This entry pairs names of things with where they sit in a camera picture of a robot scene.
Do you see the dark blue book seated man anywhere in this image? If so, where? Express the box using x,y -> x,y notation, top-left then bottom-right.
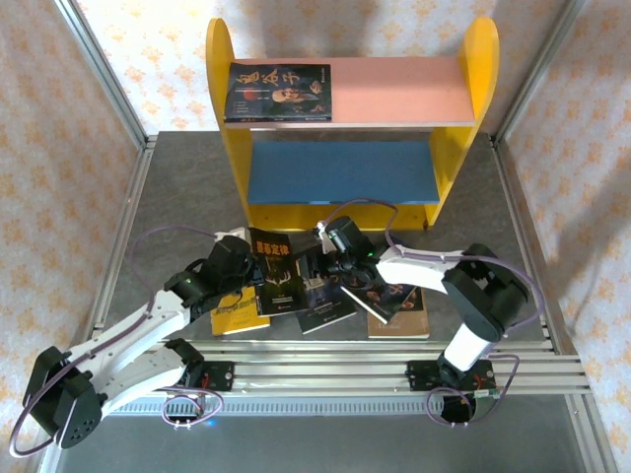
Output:
339,273 -> 420,326

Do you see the aluminium frame post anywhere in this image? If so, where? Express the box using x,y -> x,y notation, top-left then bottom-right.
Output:
492,0 -> 589,147
52,0 -> 150,149

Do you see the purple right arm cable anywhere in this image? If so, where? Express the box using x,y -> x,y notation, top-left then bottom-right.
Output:
322,197 -> 546,341

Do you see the yellow book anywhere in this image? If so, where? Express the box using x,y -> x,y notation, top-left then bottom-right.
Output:
210,290 -> 271,337

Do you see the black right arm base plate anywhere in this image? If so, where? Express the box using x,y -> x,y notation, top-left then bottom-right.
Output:
406,359 -> 495,394

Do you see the brown book with scroll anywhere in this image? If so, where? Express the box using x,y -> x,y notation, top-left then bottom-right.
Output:
367,285 -> 431,340

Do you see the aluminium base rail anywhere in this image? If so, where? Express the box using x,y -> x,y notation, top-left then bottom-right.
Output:
86,338 -> 592,398

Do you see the black book with antlers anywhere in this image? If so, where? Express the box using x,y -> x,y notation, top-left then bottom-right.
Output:
249,227 -> 308,317

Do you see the black book with wolf eyes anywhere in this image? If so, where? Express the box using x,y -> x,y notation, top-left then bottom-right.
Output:
294,248 -> 357,336

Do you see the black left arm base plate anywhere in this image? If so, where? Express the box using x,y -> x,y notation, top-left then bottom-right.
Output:
147,360 -> 236,394

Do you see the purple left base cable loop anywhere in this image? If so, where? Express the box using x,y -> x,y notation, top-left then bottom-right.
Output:
161,387 -> 224,429

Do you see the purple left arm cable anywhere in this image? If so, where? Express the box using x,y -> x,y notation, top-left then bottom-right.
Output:
8,225 -> 221,458

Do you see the grey slotted cable duct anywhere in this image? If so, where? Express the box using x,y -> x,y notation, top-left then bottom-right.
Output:
111,396 -> 448,418

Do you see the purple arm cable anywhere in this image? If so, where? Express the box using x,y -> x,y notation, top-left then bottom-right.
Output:
8,225 -> 221,458
322,197 -> 546,341

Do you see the yellow pink blue wooden bookshelf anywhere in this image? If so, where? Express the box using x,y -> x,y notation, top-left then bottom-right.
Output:
205,16 -> 501,233

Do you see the black book old man face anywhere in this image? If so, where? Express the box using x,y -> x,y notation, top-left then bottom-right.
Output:
223,62 -> 334,124

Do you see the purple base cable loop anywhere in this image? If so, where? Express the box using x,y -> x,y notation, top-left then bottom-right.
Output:
161,387 -> 224,429
425,353 -> 520,429

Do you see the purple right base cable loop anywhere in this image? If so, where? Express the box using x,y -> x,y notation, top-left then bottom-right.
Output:
425,353 -> 520,429

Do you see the aluminium side rail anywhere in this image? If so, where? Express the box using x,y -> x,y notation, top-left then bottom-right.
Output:
81,132 -> 160,349
490,132 -> 563,355

